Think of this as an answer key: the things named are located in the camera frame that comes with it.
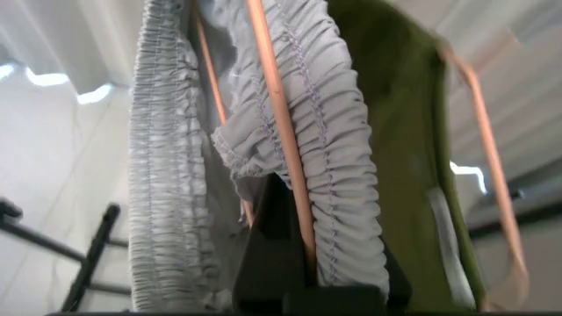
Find pale grey shorts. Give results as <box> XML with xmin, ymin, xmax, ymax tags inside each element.
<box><xmin>127</xmin><ymin>0</ymin><xmax>391</xmax><ymax>313</ymax></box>

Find black clothes rack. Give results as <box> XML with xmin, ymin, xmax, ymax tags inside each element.
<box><xmin>0</xmin><ymin>197</ymin><xmax>133</xmax><ymax>313</ymax></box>

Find green shirt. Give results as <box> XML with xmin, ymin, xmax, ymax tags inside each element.
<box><xmin>327</xmin><ymin>0</ymin><xmax>486</xmax><ymax>313</ymax></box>

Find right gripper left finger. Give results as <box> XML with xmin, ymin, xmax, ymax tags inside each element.
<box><xmin>232</xmin><ymin>173</ymin><xmax>318</xmax><ymax>313</ymax></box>

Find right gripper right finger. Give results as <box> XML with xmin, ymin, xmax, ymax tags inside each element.
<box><xmin>380</xmin><ymin>239</ymin><xmax>413</xmax><ymax>312</ymax></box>

